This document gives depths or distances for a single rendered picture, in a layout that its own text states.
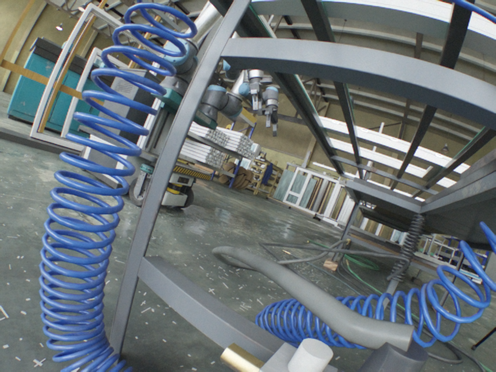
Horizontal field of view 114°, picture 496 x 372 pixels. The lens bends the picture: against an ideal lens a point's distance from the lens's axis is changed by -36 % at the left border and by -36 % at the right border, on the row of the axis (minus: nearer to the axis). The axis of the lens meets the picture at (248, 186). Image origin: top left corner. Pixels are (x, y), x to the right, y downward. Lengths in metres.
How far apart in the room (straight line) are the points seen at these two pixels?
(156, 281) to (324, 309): 0.21
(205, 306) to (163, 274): 0.07
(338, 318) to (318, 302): 0.03
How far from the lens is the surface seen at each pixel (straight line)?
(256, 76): 1.38
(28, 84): 4.09
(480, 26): 0.68
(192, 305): 0.30
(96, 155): 1.77
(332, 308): 0.20
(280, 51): 0.30
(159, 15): 3.32
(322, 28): 0.70
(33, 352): 0.50
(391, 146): 1.51
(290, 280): 0.26
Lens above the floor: 0.39
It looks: 1 degrees down
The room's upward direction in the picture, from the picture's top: 21 degrees clockwise
